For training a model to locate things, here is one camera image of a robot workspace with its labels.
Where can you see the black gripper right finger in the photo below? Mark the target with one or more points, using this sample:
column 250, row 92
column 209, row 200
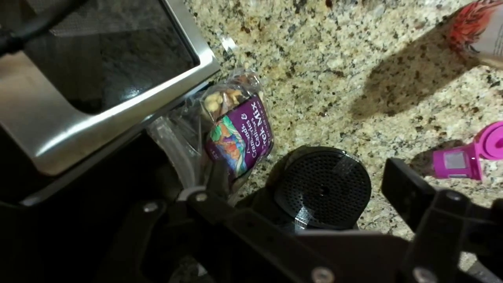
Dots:
column 461, row 241

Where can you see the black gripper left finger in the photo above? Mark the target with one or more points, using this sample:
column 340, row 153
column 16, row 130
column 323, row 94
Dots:
column 173, row 241

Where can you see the purple trail mix packet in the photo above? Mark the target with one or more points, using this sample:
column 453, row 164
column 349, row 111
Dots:
column 241, row 131

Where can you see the tea bottle with white label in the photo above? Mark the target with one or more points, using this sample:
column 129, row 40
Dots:
column 488, row 37

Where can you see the pink plastic object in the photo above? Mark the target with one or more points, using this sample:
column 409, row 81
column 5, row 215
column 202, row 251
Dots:
column 492, row 142

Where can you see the black coffee maker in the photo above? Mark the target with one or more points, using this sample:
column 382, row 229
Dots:
column 319, row 189

